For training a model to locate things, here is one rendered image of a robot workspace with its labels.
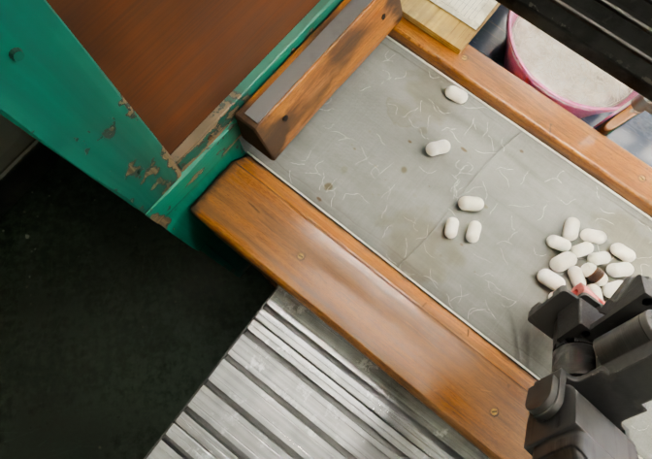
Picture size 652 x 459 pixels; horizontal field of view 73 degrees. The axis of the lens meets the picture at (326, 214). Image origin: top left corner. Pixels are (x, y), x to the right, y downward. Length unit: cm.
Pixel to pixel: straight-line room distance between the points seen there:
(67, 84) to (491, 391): 56
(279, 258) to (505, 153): 38
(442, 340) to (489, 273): 12
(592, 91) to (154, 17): 67
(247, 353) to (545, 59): 67
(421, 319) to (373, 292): 7
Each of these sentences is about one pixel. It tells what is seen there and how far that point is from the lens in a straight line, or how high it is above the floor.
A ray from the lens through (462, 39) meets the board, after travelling 76.
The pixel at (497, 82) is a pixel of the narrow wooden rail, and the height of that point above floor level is 76.
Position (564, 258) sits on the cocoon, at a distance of 69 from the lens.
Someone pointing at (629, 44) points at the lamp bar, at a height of 107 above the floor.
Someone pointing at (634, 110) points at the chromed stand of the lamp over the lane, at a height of 83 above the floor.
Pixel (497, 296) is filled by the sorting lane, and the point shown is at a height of 74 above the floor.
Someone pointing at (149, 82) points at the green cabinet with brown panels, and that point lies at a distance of 45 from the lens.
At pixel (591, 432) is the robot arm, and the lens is 46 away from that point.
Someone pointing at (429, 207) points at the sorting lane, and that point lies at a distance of 66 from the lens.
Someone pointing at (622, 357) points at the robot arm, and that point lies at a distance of 50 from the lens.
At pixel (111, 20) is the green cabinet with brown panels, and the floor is 108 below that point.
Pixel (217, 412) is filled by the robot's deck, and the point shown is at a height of 67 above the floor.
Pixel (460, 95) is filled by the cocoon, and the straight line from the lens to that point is 72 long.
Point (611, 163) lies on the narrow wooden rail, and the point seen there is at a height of 76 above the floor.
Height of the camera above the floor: 135
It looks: 75 degrees down
